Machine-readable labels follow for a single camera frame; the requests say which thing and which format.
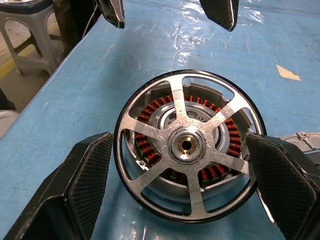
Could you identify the silver ribbed motor lid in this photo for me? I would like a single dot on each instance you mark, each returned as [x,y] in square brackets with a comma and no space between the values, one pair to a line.
[302,140]

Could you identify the motor housing with copper windings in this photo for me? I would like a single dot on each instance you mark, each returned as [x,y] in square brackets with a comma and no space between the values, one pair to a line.
[150,155]

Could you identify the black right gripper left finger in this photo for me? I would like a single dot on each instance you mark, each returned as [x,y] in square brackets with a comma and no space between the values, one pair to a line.
[75,190]

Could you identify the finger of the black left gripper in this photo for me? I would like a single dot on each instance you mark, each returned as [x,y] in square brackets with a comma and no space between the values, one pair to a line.
[222,12]
[113,11]

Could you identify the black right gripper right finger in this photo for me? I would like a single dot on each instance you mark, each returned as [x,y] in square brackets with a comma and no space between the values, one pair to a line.
[287,190]

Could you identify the blue plastic table cover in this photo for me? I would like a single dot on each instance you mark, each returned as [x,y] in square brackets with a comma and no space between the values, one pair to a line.
[100,87]

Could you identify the grey plastic stool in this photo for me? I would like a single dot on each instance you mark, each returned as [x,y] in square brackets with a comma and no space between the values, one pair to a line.
[37,17]

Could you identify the silver motor with copper coils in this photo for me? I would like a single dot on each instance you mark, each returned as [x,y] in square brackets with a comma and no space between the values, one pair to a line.
[180,107]

